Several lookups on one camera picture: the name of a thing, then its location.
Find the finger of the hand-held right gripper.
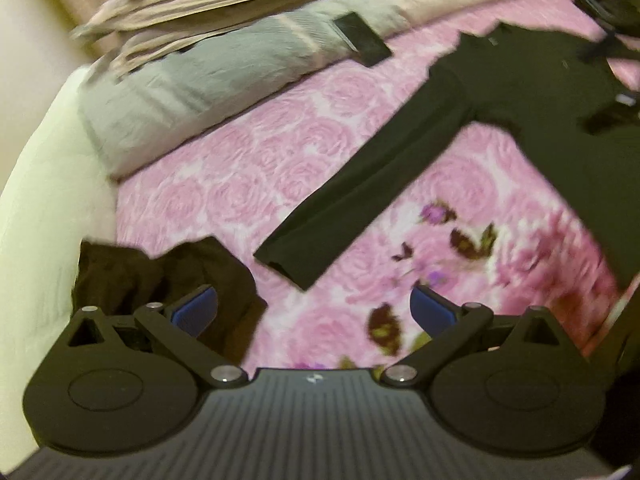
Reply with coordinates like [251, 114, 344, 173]
[584, 92, 640, 135]
[576, 30, 640, 63]

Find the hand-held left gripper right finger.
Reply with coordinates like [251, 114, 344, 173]
[380, 284, 577, 390]

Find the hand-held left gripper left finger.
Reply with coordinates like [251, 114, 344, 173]
[67, 284, 249, 389]

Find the black long-sleeve shirt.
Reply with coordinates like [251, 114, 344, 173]
[253, 20, 640, 292]

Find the dark brown crumpled cloth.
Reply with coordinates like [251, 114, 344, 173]
[73, 236, 269, 363]

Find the pink rose-print bed sheet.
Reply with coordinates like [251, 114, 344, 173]
[112, 0, 640, 376]

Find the grey pillow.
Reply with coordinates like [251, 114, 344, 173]
[77, 0, 416, 181]

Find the black smartphone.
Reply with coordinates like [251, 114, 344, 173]
[332, 11, 392, 68]

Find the stack of beige folded blankets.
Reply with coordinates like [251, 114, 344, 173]
[70, 0, 373, 80]

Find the cream padded bed frame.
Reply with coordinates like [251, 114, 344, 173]
[0, 66, 120, 463]

